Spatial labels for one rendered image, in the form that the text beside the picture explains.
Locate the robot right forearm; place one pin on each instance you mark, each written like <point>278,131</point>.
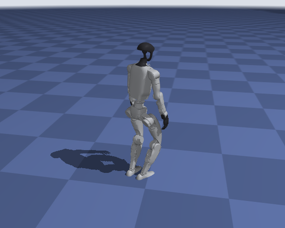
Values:
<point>161,106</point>

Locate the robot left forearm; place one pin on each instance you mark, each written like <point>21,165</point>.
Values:
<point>130,98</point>

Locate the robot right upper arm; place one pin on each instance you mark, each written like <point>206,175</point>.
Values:
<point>154,76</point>

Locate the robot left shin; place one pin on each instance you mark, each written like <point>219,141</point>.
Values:
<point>135,153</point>

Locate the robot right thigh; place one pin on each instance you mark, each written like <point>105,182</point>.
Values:
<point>150,121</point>

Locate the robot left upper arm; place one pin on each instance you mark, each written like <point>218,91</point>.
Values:
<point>128,69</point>

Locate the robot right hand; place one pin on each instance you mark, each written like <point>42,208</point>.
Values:
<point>165,121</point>

